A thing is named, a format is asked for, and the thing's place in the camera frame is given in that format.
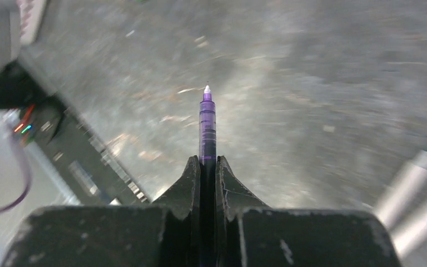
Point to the teal capped white pen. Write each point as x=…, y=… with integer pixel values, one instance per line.
x=411, y=233

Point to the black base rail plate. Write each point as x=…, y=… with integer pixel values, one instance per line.
x=88, y=169

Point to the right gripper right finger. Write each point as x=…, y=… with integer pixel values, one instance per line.
x=250, y=233

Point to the purple transparent pen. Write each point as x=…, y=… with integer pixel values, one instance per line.
x=207, y=128

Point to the white plastic basket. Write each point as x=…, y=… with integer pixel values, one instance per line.
x=32, y=12

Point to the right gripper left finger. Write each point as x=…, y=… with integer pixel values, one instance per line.
x=158, y=234

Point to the green capped white pen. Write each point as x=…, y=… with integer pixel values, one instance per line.
x=407, y=182

